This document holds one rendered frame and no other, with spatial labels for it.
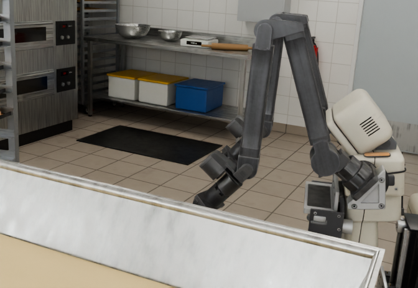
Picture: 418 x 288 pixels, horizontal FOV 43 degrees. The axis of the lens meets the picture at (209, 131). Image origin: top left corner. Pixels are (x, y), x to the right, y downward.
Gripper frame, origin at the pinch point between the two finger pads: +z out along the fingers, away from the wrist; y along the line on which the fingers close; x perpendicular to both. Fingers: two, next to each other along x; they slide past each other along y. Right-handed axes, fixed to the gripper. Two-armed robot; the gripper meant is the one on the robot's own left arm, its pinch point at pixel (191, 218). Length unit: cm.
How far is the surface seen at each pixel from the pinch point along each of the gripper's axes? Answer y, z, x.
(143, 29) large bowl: -347, 115, -238
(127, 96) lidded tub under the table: -342, 177, -197
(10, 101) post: -15, 43, -84
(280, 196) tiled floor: -237, 68, -3
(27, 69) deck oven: -210, 169, -224
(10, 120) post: -16, 50, -79
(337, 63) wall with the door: -402, -4, -79
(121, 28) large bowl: -334, 129, -251
